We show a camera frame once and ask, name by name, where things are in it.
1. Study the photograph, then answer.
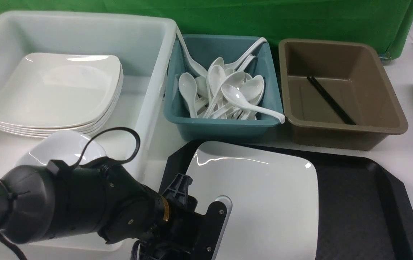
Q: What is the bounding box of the black serving tray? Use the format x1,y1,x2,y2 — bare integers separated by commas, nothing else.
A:
159,140,413,260

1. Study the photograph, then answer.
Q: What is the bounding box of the teal plastic bin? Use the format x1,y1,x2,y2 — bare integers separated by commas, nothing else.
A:
163,34,284,143

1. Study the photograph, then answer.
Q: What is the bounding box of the white spoon long handle back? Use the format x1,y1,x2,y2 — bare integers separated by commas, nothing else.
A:
223,37,267,70

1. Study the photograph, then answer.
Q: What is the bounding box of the green cloth backdrop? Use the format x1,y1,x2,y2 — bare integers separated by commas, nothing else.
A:
0,0,413,59

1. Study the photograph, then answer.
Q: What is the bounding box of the top white plate in tub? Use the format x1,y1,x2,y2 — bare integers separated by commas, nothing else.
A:
0,53,123,129

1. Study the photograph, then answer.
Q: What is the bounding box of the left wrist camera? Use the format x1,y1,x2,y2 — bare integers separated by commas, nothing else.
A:
205,195,233,260

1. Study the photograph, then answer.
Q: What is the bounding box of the stack of white plates in tub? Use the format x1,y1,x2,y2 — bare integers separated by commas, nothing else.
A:
0,64,124,139

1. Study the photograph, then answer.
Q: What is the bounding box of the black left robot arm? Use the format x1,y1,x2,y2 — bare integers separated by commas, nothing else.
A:
0,158,233,260

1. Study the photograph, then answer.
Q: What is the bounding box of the white spoon front in bin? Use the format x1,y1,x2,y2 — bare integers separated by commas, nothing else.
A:
220,84,286,124

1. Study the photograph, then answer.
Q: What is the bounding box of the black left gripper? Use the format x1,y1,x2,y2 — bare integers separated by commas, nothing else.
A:
131,173,208,260

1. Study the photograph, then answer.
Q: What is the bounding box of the white spoon leaning on rim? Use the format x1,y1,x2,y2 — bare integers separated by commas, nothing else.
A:
176,27,207,78

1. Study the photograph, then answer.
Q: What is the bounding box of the large white square plate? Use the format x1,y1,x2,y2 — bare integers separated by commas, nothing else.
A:
187,141,319,260

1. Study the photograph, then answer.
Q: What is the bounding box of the large white plastic tub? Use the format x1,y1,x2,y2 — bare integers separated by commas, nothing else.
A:
0,10,178,252

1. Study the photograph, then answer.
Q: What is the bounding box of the small white bowl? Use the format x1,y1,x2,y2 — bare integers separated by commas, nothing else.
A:
15,131,91,166

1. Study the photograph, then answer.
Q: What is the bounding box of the brown plastic bin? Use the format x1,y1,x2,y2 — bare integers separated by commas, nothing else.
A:
278,39,409,150

